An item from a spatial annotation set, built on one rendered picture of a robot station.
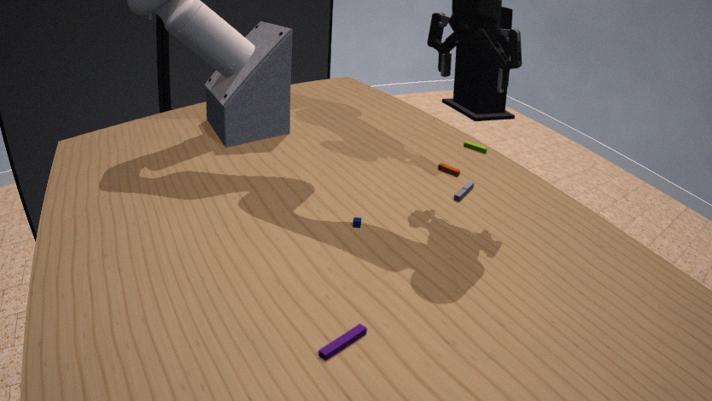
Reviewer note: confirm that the orange rod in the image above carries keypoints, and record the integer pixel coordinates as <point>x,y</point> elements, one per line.
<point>448,169</point>

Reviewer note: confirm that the purple rod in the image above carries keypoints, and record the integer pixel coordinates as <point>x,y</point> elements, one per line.
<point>342,342</point>

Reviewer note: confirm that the lime green rod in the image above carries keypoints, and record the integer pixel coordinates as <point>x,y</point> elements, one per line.
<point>475,147</point>

